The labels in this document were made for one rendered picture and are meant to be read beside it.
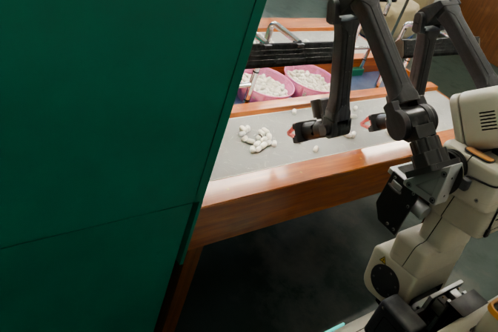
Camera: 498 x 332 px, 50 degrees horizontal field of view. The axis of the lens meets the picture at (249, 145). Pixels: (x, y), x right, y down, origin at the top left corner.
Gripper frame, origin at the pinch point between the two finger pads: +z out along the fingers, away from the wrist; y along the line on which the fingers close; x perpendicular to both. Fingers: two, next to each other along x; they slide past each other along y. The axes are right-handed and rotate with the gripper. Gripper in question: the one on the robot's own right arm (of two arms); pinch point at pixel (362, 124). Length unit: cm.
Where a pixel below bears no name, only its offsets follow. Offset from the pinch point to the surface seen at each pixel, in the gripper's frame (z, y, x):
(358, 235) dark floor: 54, -47, 61
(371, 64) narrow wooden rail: 48, -72, -30
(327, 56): -7.9, 22.9, -26.7
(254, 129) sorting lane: 16.9, 42.1, -4.5
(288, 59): -8, 42, -27
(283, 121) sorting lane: 18.4, 25.5, -6.0
